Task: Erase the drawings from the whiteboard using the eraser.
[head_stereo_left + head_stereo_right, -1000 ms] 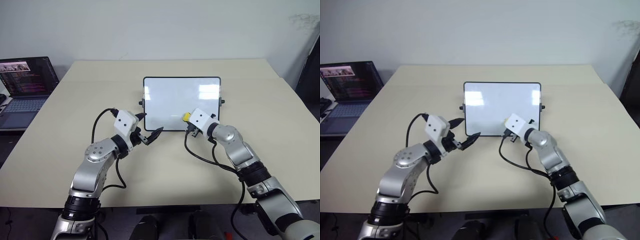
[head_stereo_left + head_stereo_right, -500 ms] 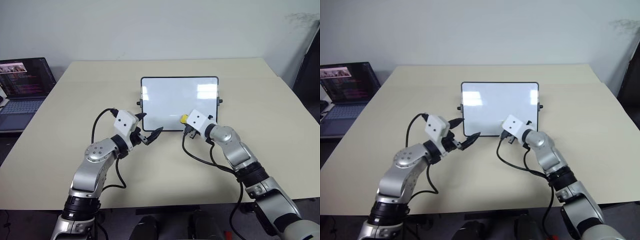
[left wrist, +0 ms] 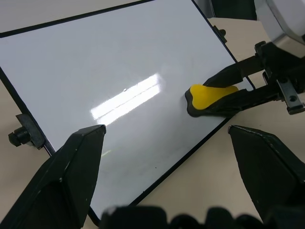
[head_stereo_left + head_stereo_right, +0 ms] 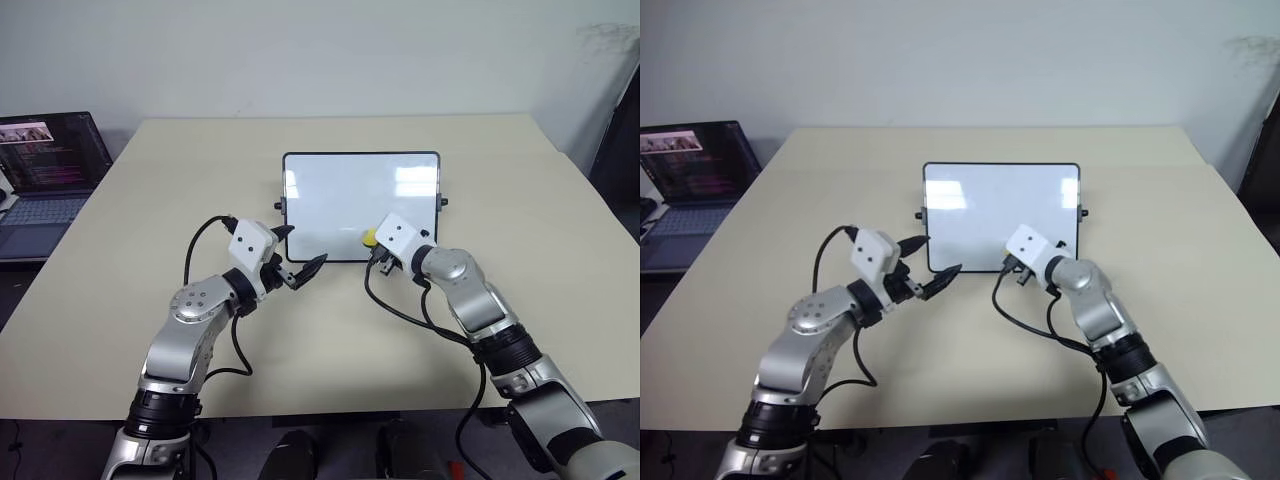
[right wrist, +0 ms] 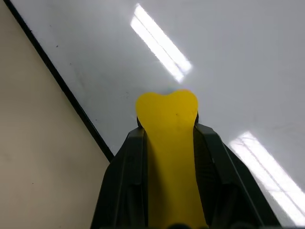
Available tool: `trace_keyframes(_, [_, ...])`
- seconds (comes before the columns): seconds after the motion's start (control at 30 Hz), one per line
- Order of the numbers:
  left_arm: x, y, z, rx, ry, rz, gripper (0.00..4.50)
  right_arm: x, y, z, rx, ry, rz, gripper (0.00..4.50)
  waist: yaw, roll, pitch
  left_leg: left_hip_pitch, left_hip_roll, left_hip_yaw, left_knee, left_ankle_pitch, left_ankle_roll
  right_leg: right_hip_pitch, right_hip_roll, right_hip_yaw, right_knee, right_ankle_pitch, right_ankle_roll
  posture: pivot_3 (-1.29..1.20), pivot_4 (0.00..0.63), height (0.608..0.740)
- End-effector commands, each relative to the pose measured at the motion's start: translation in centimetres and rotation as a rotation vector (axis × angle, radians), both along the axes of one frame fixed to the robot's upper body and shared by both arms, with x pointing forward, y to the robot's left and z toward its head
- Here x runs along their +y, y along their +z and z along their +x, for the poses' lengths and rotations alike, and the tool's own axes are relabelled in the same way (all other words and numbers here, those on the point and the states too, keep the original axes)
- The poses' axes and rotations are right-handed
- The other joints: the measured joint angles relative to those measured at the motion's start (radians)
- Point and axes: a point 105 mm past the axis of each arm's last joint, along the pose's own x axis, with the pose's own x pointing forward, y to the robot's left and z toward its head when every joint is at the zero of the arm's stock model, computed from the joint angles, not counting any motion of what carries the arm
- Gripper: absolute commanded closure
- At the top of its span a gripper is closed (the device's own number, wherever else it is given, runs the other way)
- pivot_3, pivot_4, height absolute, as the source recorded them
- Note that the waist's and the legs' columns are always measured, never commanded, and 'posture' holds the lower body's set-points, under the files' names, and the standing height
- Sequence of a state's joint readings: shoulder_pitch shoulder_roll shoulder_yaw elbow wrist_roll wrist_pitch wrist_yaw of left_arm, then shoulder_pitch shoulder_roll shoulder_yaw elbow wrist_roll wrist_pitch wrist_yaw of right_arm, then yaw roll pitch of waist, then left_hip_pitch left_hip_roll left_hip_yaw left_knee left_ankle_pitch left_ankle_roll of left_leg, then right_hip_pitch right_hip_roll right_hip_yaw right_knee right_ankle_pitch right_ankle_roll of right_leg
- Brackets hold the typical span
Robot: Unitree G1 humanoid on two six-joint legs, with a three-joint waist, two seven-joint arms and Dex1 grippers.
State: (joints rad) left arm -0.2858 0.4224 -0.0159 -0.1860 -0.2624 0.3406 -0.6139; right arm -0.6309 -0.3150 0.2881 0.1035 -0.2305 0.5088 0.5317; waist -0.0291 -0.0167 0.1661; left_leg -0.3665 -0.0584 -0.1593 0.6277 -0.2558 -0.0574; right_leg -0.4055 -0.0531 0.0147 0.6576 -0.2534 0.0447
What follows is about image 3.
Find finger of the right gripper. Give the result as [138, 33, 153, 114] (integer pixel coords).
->
[208, 84, 281, 118]
[202, 55, 264, 89]

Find black-framed tabletop whiteboard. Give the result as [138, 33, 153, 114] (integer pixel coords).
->
[0, 0, 254, 226]

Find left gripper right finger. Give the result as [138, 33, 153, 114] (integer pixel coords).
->
[227, 125, 305, 229]

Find yellow and black eraser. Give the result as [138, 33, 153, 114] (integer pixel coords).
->
[184, 83, 239, 118]

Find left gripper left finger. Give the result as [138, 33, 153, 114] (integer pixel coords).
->
[0, 124, 107, 229]

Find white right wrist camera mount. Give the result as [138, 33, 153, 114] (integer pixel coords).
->
[253, 0, 305, 46]

